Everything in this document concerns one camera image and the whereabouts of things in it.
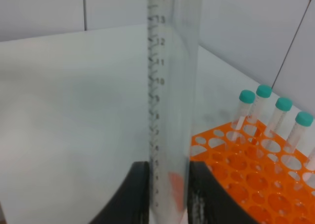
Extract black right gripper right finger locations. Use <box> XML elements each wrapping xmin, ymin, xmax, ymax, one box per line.
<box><xmin>187</xmin><ymin>161</ymin><xmax>257</xmax><ymax>224</ymax></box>

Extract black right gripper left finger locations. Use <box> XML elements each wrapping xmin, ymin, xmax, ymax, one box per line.
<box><xmin>90</xmin><ymin>161</ymin><xmax>150</xmax><ymax>224</ymax></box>

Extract clear test tube teal cap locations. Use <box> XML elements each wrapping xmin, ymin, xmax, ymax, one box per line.
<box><xmin>147</xmin><ymin>0</ymin><xmax>202</xmax><ymax>224</ymax></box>

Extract orange test tube rack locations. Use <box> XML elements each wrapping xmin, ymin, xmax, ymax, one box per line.
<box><xmin>190</xmin><ymin>122</ymin><xmax>315</xmax><ymax>224</ymax></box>

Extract test tube front-left teal cap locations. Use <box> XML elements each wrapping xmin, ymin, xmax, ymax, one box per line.
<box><xmin>231</xmin><ymin>90</ymin><xmax>255</xmax><ymax>141</ymax></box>

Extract test tube row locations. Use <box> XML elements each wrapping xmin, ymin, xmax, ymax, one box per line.
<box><xmin>283</xmin><ymin>111</ymin><xmax>314</xmax><ymax>156</ymax></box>
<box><xmin>247</xmin><ymin>85</ymin><xmax>272</xmax><ymax>135</ymax></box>
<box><xmin>264</xmin><ymin>97</ymin><xmax>293</xmax><ymax>139</ymax></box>

